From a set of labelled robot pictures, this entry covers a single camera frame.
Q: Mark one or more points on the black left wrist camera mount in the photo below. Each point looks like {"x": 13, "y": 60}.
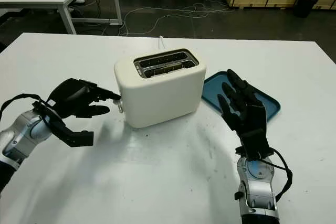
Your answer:
{"x": 78, "y": 138}

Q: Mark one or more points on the black trash bin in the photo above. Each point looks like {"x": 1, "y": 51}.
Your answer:
{"x": 305, "y": 6}

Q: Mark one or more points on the cream white toaster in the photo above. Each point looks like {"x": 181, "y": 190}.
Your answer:
{"x": 160, "y": 98}

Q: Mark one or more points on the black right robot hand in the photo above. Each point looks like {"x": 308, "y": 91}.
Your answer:
{"x": 249, "y": 119}

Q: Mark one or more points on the blue plastic tray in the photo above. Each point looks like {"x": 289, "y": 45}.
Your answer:
{"x": 267, "y": 103}

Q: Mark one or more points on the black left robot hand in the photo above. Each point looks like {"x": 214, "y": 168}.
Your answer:
{"x": 71, "y": 93}

